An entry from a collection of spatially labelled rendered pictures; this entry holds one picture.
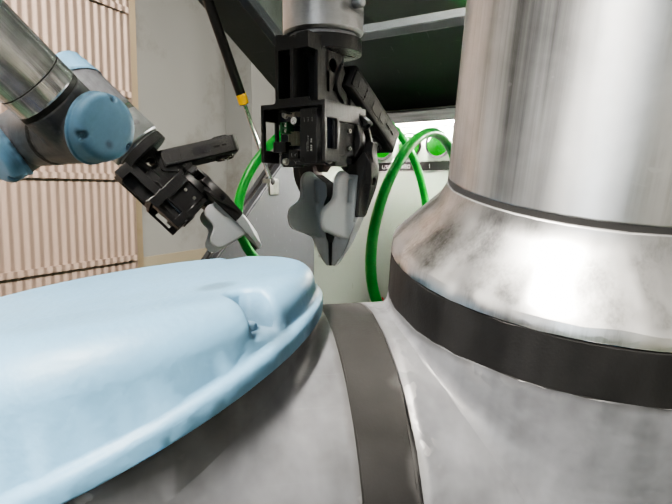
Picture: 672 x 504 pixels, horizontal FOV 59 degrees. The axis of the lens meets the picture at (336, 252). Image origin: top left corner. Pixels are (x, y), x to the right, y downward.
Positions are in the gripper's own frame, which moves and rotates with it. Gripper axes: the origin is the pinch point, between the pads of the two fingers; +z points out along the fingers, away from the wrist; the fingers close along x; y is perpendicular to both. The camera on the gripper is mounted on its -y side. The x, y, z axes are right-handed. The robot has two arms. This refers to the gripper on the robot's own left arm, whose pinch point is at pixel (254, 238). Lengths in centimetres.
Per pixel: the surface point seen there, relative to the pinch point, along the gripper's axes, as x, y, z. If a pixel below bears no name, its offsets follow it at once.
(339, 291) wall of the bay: -35.5, -14.3, 23.2
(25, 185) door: -213, -1, -79
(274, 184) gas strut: -27.3, -18.3, -2.8
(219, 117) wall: -317, -132, -56
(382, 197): 18.6, -10.1, 6.8
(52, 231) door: -227, 5, -59
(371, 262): 18.4, -3.0, 11.1
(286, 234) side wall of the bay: -32.3, -14.2, 6.2
